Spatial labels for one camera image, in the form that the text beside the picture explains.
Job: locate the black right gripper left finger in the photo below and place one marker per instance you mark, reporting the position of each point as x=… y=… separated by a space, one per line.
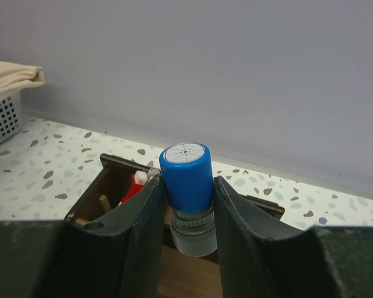
x=116 y=255

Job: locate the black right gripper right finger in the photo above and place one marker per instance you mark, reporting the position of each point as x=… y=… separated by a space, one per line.
x=260 y=256

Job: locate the brown wooden desk organizer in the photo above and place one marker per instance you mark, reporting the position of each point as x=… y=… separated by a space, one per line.
x=175 y=274

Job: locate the red white marker pen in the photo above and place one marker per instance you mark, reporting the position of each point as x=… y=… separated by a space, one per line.
x=134 y=184

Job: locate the blue grey stamp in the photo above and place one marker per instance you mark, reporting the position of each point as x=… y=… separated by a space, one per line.
x=188 y=177

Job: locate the white perforated basket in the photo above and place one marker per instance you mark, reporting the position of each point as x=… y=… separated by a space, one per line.
x=11 y=117

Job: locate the beige folded cloth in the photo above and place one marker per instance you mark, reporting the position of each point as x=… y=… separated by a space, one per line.
x=15 y=77

